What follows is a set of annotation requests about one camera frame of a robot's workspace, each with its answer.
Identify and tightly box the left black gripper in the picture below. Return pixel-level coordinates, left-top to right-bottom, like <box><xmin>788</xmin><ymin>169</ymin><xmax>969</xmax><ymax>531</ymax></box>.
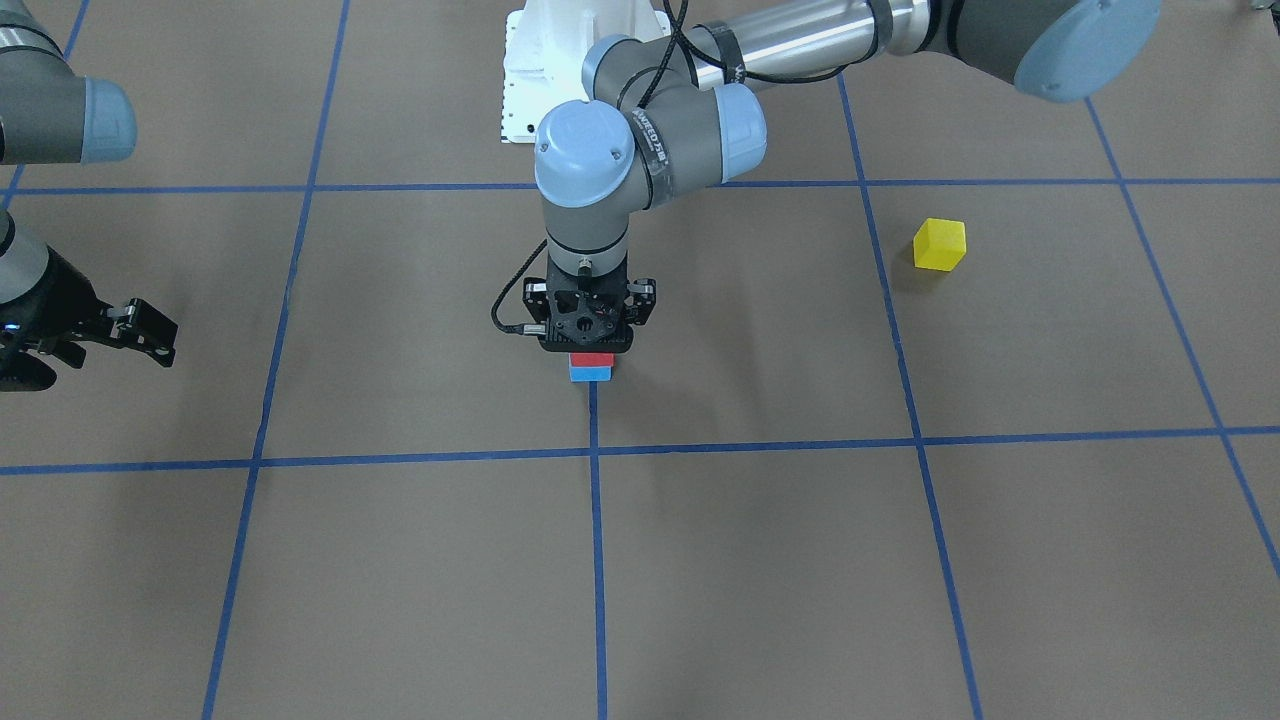
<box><xmin>540</xmin><ymin>263</ymin><xmax>634</xmax><ymax>354</ymax></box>

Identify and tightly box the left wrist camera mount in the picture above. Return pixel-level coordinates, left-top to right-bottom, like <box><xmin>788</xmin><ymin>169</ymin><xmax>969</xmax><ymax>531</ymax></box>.
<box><xmin>522</xmin><ymin>277</ymin><xmax>657</xmax><ymax>341</ymax></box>

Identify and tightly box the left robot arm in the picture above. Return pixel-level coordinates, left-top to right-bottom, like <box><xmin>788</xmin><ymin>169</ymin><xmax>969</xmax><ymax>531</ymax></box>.
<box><xmin>500</xmin><ymin>1</ymin><xmax>1161</xmax><ymax>354</ymax></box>

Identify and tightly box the yellow cube block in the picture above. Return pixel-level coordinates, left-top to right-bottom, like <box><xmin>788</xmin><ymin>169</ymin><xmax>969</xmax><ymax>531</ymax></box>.
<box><xmin>911</xmin><ymin>217</ymin><xmax>966</xmax><ymax>272</ymax></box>

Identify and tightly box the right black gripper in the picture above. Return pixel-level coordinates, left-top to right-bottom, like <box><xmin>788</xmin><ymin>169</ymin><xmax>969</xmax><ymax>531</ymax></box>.
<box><xmin>3</xmin><ymin>245</ymin><xmax>179</xmax><ymax>368</ymax></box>

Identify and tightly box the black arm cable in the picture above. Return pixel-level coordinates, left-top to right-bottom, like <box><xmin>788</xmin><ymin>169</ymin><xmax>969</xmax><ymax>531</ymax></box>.
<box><xmin>490</xmin><ymin>0</ymin><xmax>881</xmax><ymax>337</ymax></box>

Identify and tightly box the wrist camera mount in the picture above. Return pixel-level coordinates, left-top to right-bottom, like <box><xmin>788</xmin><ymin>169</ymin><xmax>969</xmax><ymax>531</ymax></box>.
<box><xmin>1</xmin><ymin>340</ymin><xmax>86</xmax><ymax>393</ymax></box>
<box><xmin>522</xmin><ymin>277</ymin><xmax>657</xmax><ymax>341</ymax></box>

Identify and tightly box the red cube block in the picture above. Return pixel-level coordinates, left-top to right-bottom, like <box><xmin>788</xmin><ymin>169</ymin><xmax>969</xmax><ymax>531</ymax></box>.
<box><xmin>570</xmin><ymin>352</ymin><xmax>616</xmax><ymax>368</ymax></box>

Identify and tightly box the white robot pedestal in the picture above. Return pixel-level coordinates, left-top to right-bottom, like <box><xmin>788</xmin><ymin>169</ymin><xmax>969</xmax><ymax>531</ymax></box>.
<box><xmin>500</xmin><ymin>1</ymin><xmax>671</xmax><ymax>143</ymax></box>

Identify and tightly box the blue cube block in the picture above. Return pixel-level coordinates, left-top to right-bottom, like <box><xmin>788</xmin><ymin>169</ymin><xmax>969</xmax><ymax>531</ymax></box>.
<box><xmin>570</xmin><ymin>365</ymin><xmax>613</xmax><ymax>383</ymax></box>

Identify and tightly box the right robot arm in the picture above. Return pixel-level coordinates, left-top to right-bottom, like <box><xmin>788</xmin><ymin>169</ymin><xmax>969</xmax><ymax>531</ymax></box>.
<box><xmin>1</xmin><ymin>1</ymin><xmax>178</xmax><ymax>370</ymax></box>

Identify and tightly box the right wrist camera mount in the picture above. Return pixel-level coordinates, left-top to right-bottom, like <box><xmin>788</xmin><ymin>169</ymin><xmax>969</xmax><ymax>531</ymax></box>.
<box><xmin>1</xmin><ymin>340</ymin><xmax>86</xmax><ymax>393</ymax></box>

